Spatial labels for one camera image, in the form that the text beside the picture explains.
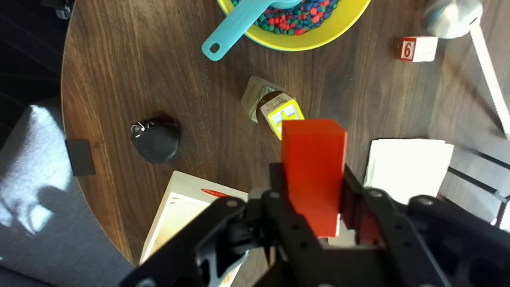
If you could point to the blue bowl yellow inside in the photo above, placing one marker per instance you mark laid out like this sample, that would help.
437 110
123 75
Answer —
313 39

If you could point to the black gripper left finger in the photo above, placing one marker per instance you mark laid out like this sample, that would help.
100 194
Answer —
256 248

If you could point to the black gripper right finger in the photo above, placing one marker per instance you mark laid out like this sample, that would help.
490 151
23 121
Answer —
393 255

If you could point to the dark gray fabric sofa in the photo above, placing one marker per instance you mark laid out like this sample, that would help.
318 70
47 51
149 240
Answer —
33 255

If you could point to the teal plastic scoop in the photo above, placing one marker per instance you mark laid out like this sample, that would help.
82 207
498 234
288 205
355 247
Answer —
233 28

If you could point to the colourful small beads heap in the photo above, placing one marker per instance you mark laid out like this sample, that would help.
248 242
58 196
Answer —
304 16

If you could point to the white cube red number six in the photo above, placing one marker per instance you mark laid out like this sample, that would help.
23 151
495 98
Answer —
420 47

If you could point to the white square paper napkin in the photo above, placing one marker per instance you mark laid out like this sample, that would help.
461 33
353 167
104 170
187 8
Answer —
409 167

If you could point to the light wooden open box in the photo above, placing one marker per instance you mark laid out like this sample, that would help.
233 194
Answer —
176 212

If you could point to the red block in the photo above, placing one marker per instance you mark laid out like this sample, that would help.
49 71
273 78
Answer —
313 175

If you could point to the small olive jar yellow lid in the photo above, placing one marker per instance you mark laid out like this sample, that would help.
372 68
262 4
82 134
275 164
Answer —
273 105

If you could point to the round dark wooden table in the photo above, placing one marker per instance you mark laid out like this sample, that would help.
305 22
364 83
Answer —
160 63

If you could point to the white thin stick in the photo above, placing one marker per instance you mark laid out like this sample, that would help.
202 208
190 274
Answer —
492 79

